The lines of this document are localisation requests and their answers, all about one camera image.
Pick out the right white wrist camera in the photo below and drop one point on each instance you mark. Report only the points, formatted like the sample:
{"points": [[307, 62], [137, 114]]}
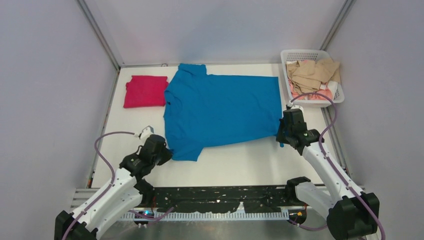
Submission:
{"points": [[291, 105]]}

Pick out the blue t-shirt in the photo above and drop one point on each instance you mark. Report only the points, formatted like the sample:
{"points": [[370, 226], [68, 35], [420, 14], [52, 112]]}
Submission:
{"points": [[205, 110]]}

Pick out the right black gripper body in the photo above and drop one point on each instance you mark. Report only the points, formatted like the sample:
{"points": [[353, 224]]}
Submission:
{"points": [[283, 132]]}

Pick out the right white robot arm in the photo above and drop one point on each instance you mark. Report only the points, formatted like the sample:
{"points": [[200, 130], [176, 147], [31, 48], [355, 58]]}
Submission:
{"points": [[349, 212]]}

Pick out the aluminium frame rail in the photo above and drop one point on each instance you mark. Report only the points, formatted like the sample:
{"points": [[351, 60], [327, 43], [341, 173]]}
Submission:
{"points": [[150, 214]]}

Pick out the folded red t-shirt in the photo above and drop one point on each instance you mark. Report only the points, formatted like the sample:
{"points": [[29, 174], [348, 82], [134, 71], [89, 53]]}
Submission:
{"points": [[145, 91]]}

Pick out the beige t-shirt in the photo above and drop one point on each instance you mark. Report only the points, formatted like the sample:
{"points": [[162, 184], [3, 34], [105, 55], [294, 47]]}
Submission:
{"points": [[312, 75]]}

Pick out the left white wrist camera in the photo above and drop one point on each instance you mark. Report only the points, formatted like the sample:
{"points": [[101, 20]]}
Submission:
{"points": [[144, 133]]}

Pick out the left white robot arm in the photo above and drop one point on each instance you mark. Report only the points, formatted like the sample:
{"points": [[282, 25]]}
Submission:
{"points": [[126, 190]]}

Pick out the white plastic laundry basket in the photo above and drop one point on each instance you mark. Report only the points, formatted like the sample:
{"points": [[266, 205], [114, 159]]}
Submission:
{"points": [[291, 55]]}

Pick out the black taped mounting plate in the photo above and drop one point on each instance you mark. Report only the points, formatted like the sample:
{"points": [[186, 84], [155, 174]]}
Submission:
{"points": [[220, 199]]}

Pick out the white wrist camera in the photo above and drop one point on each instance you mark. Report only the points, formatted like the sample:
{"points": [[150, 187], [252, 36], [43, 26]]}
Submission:
{"points": [[144, 133], [291, 105]]}

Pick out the pink t-shirt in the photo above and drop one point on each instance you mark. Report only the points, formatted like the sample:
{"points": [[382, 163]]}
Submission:
{"points": [[319, 95]]}

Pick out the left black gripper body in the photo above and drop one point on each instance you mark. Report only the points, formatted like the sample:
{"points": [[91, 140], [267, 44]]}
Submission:
{"points": [[164, 157]]}

